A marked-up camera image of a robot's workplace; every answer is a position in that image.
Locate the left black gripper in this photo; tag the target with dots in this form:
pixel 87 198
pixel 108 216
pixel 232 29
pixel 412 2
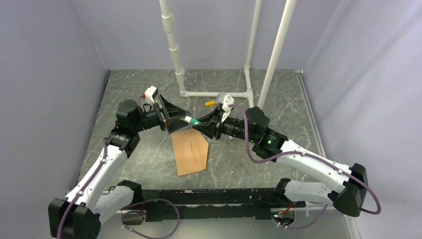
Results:
pixel 167 115

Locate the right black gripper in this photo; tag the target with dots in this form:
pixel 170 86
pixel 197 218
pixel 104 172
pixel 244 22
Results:
pixel 212 128

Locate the small white green tube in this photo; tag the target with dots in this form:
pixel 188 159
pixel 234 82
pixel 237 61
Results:
pixel 191 120

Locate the brown paper envelope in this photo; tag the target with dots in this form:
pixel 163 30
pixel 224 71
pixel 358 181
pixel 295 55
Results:
pixel 190 150

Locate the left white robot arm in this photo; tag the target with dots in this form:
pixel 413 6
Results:
pixel 85 209

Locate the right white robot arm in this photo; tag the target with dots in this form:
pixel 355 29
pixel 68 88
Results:
pixel 341 185

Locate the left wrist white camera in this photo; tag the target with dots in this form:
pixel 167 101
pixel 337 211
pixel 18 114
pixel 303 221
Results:
pixel 150 94

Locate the wrist white camera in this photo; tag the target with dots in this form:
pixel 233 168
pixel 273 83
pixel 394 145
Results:
pixel 223 102
pixel 150 94

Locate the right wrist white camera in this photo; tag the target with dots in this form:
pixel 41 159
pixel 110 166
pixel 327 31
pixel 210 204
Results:
pixel 223 102

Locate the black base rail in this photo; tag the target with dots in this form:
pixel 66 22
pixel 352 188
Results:
pixel 256 203

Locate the white pvc pipe frame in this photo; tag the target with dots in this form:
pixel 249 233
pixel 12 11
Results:
pixel 168 19

